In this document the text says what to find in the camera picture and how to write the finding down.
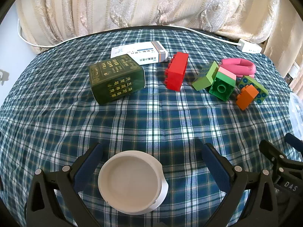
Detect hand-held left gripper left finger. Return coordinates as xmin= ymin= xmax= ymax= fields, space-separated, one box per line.
xmin=26 ymin=142 xmax=106 ymax=227

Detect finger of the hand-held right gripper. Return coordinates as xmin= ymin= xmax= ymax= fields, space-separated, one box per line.
xmin=259 ymin=140 xmax=288 ymax=171
xmin=285 ymin=133 xmax=303 ymax=153

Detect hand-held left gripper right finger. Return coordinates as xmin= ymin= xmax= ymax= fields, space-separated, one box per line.
xmin=195 ymin=138 xmax=278 ymax=227

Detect clear plastic bowl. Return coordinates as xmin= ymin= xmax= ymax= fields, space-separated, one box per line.
xmin=289 ymin=92 xmax=303 ymax=135

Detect white round cap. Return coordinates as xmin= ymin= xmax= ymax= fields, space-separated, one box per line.
xmin=98 ymin=150 xmax=169 ymax=214

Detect orange toy brick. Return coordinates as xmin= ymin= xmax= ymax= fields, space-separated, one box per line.
xmin=236 ymin=86 xmax=259 ymax=110

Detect green toy brick blue studs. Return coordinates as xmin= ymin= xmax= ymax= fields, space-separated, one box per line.
xmin=237 ymin=76 xmax=269 ymax=105

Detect dark green toy brick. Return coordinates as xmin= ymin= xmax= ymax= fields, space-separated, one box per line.
xmin=209 ymin=72 xmax=236 ymax=101

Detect dark green printed box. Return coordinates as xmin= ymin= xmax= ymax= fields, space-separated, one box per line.
xmin=89 ymin=54 xmax=146 ymax=105

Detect light green toy brick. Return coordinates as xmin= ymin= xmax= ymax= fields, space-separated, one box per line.
xmin=192 ymin=61 xmax=219 ymax=91

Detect red toy brick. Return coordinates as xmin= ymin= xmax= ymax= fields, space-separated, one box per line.
xmin=165 ymin=52 xmax=189 ymax=92

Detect blue plaid tablecloth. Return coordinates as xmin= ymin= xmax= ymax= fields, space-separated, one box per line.
xmin=0 ymin=26 xmax=303 ymax=227

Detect cream patterned curtain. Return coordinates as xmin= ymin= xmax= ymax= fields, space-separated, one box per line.
xmin=263 ymin=0 xmax=303 ymax=86
xmin=15 ymin=0 xmax=282 ymax=54

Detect white power strip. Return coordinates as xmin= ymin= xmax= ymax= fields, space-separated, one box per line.
xmin=237 ymin=38 xmax=263 ymax=54

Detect white medicine box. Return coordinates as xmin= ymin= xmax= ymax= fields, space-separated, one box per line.
xmin=129 ymin=41 xmax=169 ymax=65

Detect white power cable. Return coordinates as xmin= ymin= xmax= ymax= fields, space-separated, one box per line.
xmin=18 ymin=19 xmax=239 ymax=48

